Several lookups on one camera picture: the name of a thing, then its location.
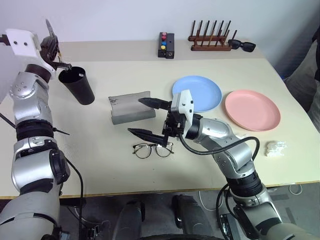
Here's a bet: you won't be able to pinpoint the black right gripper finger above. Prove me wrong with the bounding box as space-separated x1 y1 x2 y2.
127 127 169 148
137 97 173 111

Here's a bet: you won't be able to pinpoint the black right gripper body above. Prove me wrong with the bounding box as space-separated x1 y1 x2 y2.
161 109 189 139

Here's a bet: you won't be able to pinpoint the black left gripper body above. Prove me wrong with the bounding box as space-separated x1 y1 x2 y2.
39 35 61 67

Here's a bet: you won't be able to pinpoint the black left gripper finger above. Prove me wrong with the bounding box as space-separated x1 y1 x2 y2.
51 60 74 73
45 18 59 42

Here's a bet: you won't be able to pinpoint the grey open glasses case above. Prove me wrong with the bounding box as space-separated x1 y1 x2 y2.
107 90 157 126

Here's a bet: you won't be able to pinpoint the black tapered cup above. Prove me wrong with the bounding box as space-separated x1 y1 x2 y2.
57 65 96 106

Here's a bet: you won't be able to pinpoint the thin-rimmed clear eyeglasses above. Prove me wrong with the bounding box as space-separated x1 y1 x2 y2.
131 141 175 160

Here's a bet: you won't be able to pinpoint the blue plate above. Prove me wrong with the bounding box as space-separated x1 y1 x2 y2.
171 75 223 114

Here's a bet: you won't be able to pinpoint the black box with coloured buttons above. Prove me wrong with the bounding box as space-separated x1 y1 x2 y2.
157 31 168 59

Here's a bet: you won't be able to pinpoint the plain black box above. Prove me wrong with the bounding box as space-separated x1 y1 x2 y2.
164 32 176 60

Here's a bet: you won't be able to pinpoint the black zip tie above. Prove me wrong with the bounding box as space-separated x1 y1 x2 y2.
0 112 71 137

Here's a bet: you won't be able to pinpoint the pink plate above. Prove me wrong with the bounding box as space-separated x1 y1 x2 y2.
224 90 282 133

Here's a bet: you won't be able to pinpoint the brown wooden plate rack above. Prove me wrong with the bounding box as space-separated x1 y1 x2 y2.
187 19 238 52

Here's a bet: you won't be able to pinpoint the dark rounded grey shape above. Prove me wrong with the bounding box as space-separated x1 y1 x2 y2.
171 194 216 240
116 199 147 240

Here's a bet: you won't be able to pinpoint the black sunglasses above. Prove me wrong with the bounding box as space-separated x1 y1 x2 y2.
227 38 257 53

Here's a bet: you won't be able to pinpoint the crumpled white tissue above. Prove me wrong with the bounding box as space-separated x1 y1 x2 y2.
264 140 288 159

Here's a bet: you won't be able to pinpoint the bystander in grey clothing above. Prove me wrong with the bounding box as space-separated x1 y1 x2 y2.
284 23 320 121

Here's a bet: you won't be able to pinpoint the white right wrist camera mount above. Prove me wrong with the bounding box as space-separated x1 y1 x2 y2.
170 88 196 126

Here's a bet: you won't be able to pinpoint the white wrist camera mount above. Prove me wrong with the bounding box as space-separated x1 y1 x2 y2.
4 28 56 81
170 88 196 126

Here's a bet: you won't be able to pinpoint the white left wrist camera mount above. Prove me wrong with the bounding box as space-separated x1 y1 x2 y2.
4 28 56 81

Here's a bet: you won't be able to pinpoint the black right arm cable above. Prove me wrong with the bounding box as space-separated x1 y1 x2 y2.
178 133 260 161

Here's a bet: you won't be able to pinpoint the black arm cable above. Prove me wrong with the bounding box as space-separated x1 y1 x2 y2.
65 159 85 227
178 133 260 161

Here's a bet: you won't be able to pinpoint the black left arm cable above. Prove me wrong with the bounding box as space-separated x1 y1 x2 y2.
65 159 85 227

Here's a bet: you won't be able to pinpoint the white floor cable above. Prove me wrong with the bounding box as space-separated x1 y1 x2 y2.
198 189 220 212

